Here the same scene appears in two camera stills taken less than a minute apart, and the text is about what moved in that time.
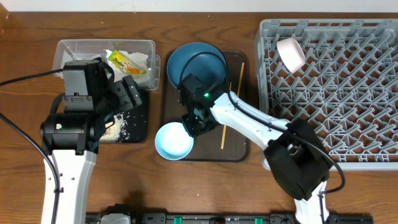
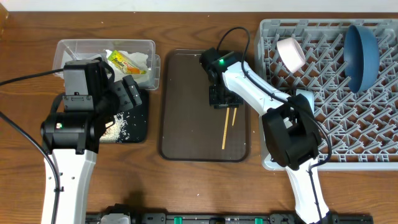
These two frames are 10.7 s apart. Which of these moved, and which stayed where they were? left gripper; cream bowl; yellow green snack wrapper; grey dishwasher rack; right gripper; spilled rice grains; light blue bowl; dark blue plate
Moved: right gripper; light blue bowl; dark blue plate
Stayed: spilled rice grains; left gripper; cream bowl; yellow green snack wrapper; grey dishwasher rack
